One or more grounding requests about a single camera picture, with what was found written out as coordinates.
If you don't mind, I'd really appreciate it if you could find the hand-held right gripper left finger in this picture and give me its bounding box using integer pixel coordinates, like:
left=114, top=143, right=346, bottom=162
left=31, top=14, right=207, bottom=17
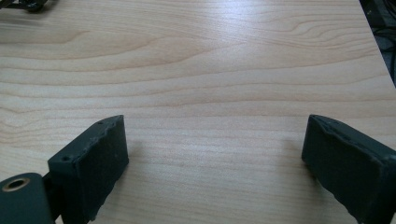
left=47, top=114, right=130, bottom=224

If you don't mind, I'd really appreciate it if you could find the dark equipment with cables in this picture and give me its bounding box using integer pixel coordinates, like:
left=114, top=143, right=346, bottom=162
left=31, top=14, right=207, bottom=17
left=359, top=0, right=396, bottom=87

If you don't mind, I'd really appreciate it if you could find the black metal frame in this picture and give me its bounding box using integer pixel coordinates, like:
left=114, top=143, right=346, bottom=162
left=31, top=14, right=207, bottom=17
left=0, top=0, right=50, bottom=14

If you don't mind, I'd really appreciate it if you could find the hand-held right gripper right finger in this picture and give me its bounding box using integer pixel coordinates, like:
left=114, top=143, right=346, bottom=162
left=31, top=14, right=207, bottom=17
left=301, top=114, right=396, bottom=224

